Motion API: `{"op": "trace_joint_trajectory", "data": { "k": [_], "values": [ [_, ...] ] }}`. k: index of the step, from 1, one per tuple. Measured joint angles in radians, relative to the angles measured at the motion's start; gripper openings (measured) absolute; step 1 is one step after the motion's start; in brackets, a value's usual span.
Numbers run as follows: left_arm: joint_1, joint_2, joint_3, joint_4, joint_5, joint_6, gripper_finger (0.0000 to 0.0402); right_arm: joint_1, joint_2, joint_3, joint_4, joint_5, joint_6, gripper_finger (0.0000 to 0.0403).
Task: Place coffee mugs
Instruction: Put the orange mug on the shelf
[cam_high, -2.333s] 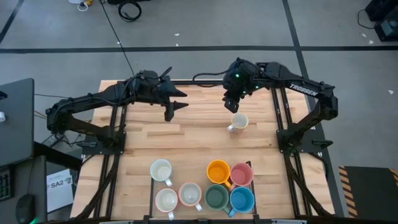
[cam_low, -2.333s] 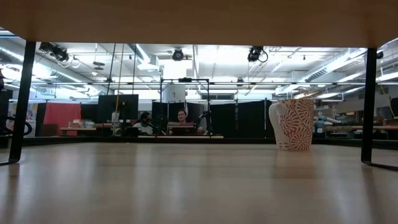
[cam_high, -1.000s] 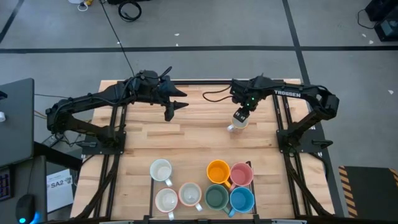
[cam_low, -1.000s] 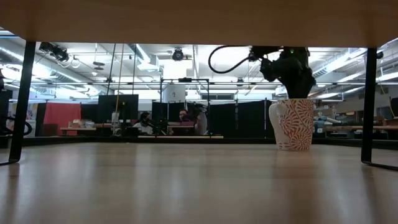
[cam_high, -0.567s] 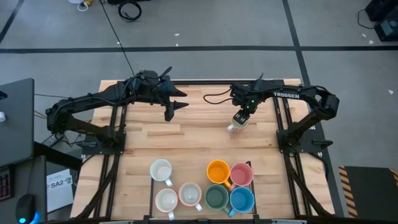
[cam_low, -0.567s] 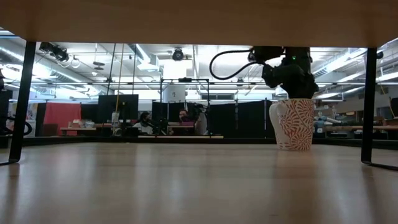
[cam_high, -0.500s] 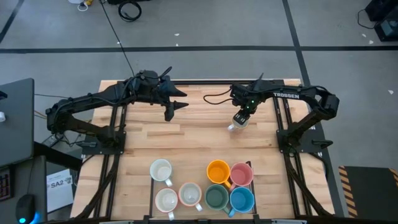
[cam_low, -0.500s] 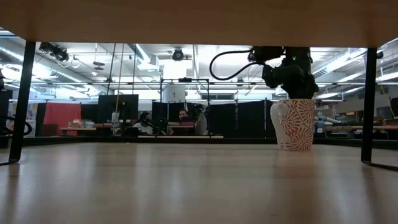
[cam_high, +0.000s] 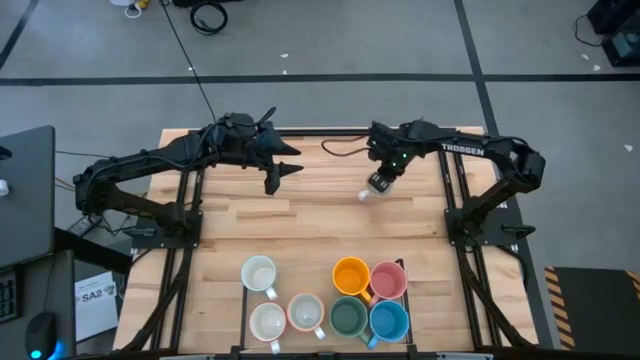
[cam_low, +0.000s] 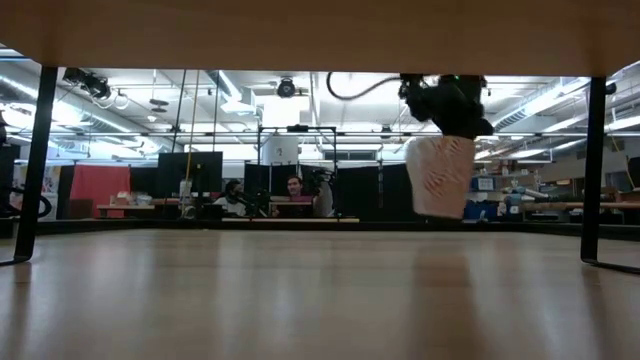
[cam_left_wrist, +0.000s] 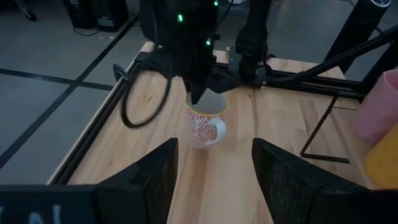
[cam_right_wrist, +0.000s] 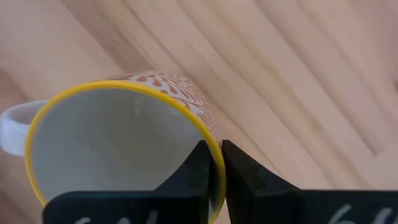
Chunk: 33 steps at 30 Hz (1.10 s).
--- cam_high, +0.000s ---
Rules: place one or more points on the black mat hazard stripes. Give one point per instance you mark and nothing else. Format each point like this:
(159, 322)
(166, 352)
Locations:
(595, 305)

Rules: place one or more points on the pink ceramic mug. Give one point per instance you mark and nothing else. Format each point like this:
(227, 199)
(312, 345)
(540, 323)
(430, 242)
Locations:
(388, 281)

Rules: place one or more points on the black equipment box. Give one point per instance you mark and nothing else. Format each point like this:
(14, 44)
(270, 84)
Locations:
(607, 15)

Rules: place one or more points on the small black desk object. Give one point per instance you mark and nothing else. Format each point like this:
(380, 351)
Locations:
(4, 152)

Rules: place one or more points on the black keyboard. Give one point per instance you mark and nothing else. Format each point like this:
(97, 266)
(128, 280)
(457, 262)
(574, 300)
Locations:
(9, 295)

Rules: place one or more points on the blue tile patterned mug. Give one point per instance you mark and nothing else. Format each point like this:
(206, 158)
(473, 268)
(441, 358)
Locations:
(259, 273)

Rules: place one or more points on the white SA2 paper sheet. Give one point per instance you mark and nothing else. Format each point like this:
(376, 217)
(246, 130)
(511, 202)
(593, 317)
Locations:
(95, 315)

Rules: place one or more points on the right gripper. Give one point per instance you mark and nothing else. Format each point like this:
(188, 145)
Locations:
(392, 147)

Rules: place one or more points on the light blue ceramic mug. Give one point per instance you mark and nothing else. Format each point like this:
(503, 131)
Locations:
(387, 320)

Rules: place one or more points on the dark grey desk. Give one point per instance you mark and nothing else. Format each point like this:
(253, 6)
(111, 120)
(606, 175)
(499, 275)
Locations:
(27, 200)

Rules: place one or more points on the white floor object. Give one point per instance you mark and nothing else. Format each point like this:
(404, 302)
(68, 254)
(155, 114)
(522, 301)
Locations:
(120, 2)

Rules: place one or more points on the yellow patterned mug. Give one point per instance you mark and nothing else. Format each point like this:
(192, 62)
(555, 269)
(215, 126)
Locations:
(305, 312)

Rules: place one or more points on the black computer mouse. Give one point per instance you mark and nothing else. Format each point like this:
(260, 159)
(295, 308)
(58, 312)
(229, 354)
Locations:
(40, 337)

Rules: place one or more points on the black lower desk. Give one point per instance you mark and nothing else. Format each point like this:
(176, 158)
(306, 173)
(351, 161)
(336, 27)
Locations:
(50, 290)

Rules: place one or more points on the small white desk object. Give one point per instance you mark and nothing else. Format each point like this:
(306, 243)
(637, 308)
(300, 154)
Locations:
(2, 187)

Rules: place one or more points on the wooden riser shelf black legs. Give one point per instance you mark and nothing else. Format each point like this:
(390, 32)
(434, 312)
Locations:
(305, 275)

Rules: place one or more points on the black equipment case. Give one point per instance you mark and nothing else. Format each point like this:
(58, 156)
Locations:
(622, 47)

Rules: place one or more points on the black floor equipment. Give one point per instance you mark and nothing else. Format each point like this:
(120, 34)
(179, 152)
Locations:
(190, 2)

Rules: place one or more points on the black desk support beam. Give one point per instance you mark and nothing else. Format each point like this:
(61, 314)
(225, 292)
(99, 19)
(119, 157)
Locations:
(90, 250)

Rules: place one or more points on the yellow plug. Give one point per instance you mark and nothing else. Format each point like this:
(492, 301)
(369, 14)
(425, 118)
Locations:
(142, 4)

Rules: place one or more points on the black power brick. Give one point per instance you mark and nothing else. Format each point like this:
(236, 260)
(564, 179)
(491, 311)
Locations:
(82, 227)

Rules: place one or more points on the grey diamond patterned mug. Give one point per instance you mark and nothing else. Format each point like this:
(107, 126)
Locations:
(267, 322)

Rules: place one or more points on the green ceramic mug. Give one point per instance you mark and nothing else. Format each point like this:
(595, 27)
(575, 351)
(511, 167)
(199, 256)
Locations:
(347, 317)

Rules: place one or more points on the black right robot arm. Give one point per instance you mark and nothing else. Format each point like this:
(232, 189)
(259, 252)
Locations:
(475, 150)

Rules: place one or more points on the black aluminium table frame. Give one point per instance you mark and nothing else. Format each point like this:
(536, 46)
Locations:
(325, 132)

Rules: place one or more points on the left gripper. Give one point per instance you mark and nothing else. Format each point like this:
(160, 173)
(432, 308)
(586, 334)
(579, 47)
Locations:
(245, 137)

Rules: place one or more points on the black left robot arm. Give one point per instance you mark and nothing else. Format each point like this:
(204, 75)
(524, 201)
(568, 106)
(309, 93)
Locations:
(150, 160)

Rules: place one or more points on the yellow ceramic mug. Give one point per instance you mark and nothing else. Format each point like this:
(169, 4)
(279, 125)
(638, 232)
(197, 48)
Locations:
(351, 276)

